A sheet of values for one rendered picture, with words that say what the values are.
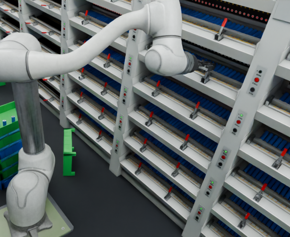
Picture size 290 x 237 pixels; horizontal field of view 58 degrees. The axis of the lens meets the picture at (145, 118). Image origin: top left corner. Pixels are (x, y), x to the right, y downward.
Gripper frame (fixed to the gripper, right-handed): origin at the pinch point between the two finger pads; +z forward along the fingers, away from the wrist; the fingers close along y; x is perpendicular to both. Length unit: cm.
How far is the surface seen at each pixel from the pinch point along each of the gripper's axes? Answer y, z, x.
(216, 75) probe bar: 2.7, 5.3, -3.5
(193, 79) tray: -4.6, -0.2, -8.7
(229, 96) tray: 14.4, 0.0, -8.7
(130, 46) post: -48.9, -0.9, -7.5
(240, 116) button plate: 22.7, 0.3, -14.2
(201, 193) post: 19, 10, -63
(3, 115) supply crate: -95, -45, -71
